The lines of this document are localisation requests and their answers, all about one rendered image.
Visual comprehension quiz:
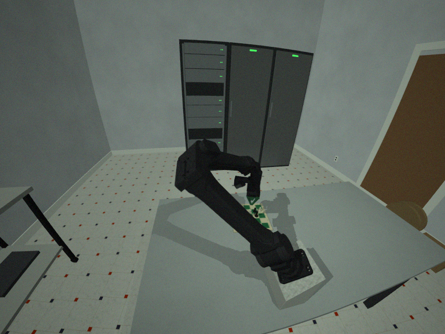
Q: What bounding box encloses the green and cream chessboard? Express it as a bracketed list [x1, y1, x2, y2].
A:
[242, 203, 273, 231]

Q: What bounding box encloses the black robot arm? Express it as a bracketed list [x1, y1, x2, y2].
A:
[175, 139, 313, 284]

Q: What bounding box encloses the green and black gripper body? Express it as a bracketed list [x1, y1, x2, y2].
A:
[246, 182, 261, 198]

